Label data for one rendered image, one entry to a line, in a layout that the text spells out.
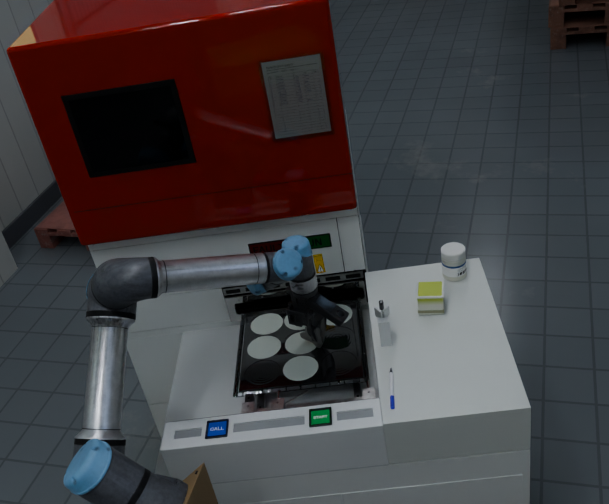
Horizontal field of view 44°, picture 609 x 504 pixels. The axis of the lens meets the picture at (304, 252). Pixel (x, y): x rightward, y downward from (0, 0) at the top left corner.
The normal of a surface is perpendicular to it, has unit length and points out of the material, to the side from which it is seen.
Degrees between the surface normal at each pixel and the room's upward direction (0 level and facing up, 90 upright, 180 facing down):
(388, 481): 90
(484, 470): 90
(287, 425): 0
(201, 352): 0
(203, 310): 90
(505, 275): 0
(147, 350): 90
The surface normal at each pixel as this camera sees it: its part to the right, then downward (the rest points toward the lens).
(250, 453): 0.00, 0.56
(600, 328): -0.15, -0.82
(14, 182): 0.95, 0.02
